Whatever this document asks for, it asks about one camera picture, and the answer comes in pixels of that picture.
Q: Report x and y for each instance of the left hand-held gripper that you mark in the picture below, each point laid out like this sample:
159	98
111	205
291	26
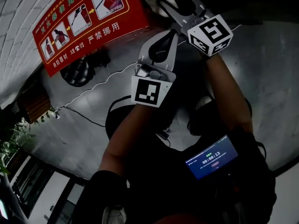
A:
146	91

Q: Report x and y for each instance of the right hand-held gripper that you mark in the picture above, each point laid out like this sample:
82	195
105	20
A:
215	31

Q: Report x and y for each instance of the red fire extinguisher box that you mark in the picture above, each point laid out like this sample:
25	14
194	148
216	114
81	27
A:
81	31

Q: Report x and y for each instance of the person's left forearm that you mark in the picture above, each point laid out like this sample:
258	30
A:
130	136

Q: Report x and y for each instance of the person's right forearm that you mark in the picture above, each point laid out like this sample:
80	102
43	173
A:
226	94

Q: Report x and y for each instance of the white shoe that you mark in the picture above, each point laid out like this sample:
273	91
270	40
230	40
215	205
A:
203	102

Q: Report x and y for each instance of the black tufted round stool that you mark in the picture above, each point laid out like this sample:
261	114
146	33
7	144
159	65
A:
79	72

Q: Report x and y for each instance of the phone with timer screen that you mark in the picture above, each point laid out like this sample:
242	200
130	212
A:
211	158

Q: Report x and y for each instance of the brown ribbed plant pot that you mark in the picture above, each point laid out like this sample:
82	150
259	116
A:
35	106

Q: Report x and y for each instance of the person's black clothing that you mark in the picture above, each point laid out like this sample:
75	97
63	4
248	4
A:
163	190

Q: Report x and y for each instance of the green leafy potted plant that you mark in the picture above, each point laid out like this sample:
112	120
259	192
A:
11	136

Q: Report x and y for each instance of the black framed glass door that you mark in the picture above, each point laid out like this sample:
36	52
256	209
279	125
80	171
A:
46	185

